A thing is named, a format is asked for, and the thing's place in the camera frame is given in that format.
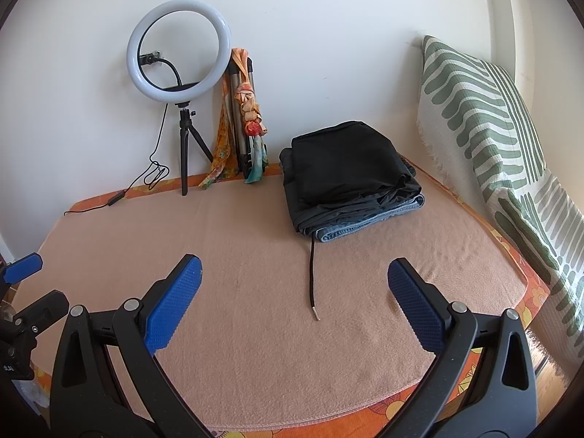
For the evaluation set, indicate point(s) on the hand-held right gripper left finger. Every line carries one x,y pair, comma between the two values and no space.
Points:
171,305

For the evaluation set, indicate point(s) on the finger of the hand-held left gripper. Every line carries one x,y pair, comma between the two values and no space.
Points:
45,310
23,268

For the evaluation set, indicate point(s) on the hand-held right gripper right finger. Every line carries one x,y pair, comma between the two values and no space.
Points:
417,310

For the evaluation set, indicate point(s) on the black pants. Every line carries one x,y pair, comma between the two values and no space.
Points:
346,159

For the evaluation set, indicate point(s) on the folded dark grey pants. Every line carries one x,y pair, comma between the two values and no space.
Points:
356,212

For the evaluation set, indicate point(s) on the folded blue jeans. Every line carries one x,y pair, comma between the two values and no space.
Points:
365,228

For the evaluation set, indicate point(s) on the black mini tripod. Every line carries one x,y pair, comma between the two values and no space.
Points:
184,159

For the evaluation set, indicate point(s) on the orange patterned scarf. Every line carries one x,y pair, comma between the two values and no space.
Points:
219,155

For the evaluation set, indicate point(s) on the teal cloth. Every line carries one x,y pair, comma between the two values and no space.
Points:
256,164

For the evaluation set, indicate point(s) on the folded grey tripod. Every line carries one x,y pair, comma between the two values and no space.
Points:
233,123

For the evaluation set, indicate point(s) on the green striped white pillow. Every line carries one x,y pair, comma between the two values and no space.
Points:
479,114

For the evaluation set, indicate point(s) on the braided colourful scarf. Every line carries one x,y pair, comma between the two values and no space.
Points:
248,109

